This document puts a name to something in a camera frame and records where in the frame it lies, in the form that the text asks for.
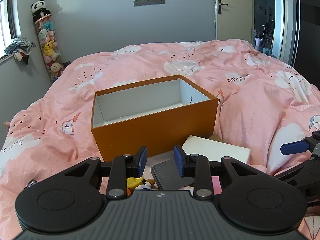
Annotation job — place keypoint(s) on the panda plush toy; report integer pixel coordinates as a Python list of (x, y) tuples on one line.
[(40, 9)]

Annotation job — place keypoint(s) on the dark cabinet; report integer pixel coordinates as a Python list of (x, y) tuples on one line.
[(311, 35)]

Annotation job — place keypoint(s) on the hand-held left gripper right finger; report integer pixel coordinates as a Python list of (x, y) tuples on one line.
[(178, 161)]

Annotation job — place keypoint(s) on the dark grey box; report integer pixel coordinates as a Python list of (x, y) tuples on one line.
[(167, 175)]

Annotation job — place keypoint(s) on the small tan object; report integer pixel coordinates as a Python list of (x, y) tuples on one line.
[(7, 124)]

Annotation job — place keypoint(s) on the pile of clothes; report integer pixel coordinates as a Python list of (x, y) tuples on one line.
[(18, 47)]

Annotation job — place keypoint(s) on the white box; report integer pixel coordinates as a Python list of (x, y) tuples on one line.
[(215, 150)]

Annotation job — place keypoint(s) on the pink printed duvet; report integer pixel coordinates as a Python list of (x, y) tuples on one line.
[(75, 92)]

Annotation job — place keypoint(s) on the clear tube of plush toys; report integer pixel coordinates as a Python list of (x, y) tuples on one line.
[(48, 47)]

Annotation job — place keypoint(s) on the dark shiny packet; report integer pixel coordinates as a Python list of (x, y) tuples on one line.
[(30, 184)]

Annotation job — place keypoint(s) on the silver sliding door frame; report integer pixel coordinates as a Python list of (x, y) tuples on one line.
[(287, 17)]

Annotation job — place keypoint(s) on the orange cardboard box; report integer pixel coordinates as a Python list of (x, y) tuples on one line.
[(150, 135)]

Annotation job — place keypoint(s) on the yellow toy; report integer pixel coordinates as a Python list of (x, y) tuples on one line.
[(135, 182)]

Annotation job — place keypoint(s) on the cream door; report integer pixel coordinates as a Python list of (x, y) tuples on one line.
[(235, 22)]

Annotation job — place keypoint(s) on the white bin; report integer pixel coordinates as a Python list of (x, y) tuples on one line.
[(258, 41)]

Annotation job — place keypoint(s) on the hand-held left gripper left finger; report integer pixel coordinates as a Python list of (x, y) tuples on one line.
[(143, 160)]

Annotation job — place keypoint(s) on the grey wall socket panel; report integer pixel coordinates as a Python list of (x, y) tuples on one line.
[(149, 1)]

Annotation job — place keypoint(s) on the window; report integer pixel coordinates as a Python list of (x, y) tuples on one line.
[(5, 17)]

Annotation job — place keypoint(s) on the small multicolour plush toy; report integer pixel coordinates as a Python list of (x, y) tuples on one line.
[(150, 183)]

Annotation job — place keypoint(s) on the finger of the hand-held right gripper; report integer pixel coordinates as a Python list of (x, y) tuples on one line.
[(293, 148), (303, 171)]

